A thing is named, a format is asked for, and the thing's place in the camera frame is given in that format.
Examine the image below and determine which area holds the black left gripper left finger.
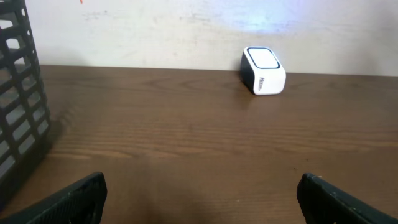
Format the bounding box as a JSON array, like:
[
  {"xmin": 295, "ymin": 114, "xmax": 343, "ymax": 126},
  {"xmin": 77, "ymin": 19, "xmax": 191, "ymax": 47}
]
[{"xmin": 1, "ymin": 172, "xmax": 108, "ymax": 224}]

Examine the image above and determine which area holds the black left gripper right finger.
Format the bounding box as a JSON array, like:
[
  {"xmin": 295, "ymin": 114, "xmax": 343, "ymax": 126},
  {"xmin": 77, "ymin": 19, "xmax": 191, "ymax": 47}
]
[{"xmin": 297, "ymin": 173, "xmax": 397, "ymax": 224}]

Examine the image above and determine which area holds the white barcode scanner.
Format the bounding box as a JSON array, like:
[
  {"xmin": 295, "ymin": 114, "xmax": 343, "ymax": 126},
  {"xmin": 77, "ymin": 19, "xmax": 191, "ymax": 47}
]
[{"xmin": 239, "ymin": 46, "xmax": 287, "ymax": 95}]

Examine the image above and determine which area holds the grey plastic mesh basket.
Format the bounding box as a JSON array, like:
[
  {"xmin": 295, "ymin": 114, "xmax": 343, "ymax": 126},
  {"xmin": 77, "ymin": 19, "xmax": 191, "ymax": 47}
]
[{"xmin": 1, "ymin": 0, "xmax": 50, "ymax": 208}]

